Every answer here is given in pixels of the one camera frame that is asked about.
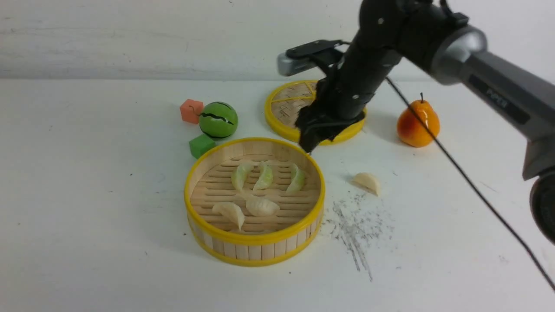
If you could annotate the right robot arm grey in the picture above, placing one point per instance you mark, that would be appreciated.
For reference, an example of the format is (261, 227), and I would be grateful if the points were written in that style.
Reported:
(444, 45)

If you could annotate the white dumpling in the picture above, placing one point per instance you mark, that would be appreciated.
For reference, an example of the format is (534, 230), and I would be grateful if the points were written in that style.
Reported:
(259, 206)
(232, 212)
(368, 182)

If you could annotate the orange cube block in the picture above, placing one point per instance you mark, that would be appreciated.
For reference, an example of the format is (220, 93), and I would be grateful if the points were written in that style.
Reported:
(190, 111)

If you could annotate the orange toy pear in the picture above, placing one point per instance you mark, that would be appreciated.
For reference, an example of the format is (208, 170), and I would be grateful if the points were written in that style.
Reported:
(419, 124)

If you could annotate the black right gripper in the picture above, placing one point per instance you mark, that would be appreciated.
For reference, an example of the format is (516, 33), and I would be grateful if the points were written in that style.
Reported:
(389, 30)

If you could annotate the green toy watermelon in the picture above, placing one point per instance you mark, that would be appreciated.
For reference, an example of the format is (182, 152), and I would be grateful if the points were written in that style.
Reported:
(218, 120)

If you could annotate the bamboo steamer tray yellow rim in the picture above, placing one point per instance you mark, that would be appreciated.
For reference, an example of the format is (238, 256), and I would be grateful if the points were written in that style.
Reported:
(263, 240)

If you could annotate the green dumpling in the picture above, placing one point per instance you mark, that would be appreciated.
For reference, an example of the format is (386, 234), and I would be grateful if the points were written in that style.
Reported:
(265, 178)
(297, 180)
(240, 174)

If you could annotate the green cube block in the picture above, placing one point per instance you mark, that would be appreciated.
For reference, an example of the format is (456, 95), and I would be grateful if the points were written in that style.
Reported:
(200, 145)

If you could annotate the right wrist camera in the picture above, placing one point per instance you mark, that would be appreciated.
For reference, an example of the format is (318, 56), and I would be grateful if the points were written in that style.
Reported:
(321, 53)

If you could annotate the woven steamer lid yellow rim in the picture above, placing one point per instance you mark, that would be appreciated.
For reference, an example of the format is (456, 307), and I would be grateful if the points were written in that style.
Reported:
(282, 107)

